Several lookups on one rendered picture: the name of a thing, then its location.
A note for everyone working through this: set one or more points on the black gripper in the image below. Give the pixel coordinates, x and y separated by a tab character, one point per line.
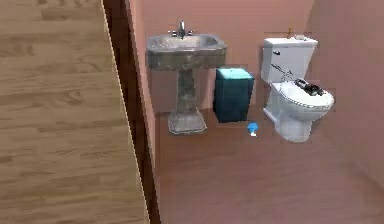
301	83

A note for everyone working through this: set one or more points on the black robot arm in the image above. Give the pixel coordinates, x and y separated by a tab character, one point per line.
316	90

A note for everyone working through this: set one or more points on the white toilet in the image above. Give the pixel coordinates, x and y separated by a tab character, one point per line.
293	106

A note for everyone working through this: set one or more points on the small grey soap bar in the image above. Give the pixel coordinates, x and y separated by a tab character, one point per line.
300	37

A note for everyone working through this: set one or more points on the teal waste bin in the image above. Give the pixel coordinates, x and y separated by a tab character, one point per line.
233	96

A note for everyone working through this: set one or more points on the small blue spray bottle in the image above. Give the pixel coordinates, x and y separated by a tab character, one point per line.
252	128

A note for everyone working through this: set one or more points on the silver sink faucet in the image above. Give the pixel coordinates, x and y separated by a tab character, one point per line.
181	30

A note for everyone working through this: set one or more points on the brown wooden room door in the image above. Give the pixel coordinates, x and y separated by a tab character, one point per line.
63	113

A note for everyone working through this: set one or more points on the grey stone pedestal sink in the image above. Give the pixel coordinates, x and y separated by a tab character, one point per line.
186	53

